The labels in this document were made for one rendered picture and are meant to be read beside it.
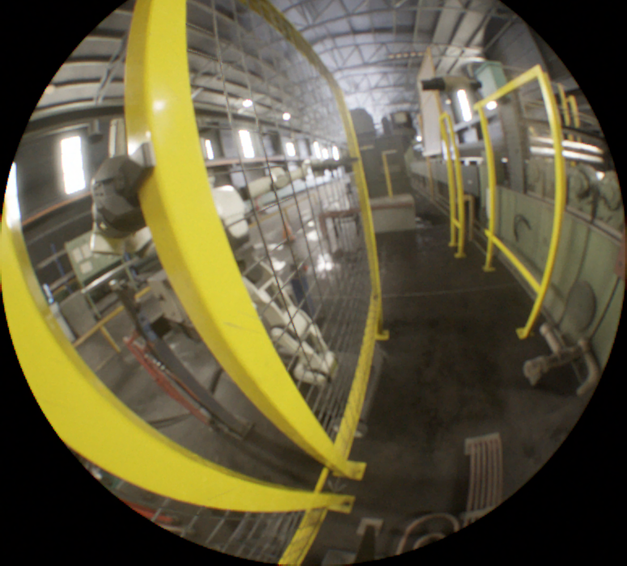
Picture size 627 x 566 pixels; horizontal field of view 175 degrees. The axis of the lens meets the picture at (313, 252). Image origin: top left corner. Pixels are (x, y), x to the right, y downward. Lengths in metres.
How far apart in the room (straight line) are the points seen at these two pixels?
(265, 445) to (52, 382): 1.37
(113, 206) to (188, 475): 0.24
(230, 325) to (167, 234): 0.09
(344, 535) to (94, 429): 1.23
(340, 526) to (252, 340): 1.20
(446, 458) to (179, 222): 1.38
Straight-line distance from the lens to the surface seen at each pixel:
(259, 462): 1.44
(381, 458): 1.30
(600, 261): 1.84
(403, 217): 3.96
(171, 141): 0.18
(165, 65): 0.22
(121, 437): 0.17
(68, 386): 0.15
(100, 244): 0.38
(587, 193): 1.96
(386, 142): 4.61
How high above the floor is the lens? 1.28
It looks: 21 degrees down
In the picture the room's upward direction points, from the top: 14 degrees counter-clockwise
